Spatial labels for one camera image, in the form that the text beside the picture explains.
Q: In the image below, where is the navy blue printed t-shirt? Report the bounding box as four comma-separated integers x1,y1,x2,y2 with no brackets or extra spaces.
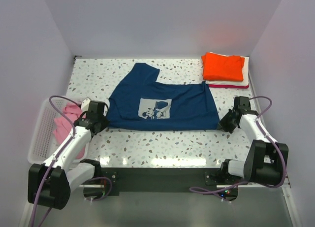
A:
107,63,219,131

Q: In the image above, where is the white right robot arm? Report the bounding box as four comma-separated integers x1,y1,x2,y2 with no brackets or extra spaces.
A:
218,96,288,188

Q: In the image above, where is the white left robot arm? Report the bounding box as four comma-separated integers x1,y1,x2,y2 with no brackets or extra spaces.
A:
28,100,109,210

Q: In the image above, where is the folded magenta t-shirt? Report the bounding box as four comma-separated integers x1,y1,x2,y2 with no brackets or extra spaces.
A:
208,84,249,89

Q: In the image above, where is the pink t-shirt in basket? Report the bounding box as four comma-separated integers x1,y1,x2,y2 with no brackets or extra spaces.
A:
53,102,82,145

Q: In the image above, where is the folded white t-shirt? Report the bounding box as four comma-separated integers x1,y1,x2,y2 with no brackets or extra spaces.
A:
206,56,249,86

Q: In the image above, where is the folded orange t-shirt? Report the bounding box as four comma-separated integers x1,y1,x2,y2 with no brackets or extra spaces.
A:
201,52,245,82

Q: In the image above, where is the white plastic laundry basket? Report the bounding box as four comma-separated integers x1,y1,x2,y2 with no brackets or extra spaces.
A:
27,96,94,165

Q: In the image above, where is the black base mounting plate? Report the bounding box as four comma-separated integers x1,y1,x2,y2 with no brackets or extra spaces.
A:
83,166,249,197

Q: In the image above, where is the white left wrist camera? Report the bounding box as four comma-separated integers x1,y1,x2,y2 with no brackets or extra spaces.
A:
81,97,91,112

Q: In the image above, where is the aluminium frame rail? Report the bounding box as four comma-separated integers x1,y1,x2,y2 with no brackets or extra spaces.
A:
68,148,293,191

